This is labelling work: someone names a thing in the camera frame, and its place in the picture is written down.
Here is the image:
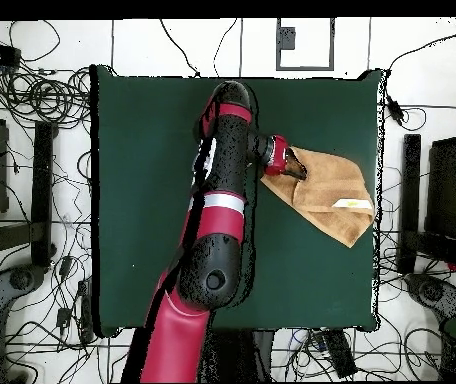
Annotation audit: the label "tan terry towel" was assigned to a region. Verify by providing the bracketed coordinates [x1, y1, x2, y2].
[259, 145, 376, 249]

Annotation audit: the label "dark green table cloth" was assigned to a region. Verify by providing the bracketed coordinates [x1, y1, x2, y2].
[89, 63, 385, 339]

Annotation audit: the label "black power adapter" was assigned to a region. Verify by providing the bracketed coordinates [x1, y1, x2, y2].
[385, 95, 407, 125]

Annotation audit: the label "black metal stand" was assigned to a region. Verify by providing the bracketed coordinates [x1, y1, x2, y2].
[396, 133, 456, 277]
[0, 120, 58, 268]

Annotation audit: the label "small grey box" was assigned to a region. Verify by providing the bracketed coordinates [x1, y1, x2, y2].
[277, 26, 296, 51]

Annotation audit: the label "grey chair base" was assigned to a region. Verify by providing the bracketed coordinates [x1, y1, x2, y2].
[0, 263, 47, 321]
[405, 273, 456, 321]

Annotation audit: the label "grey rectangular floor frame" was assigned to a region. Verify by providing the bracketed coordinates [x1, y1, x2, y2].
[275, 17, 335, 72]

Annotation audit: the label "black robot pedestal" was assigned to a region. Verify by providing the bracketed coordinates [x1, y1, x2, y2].
[199, 329, 275, 383]

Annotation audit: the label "coiled black cables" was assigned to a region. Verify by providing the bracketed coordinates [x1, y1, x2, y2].
[0, 67, 91, 125]

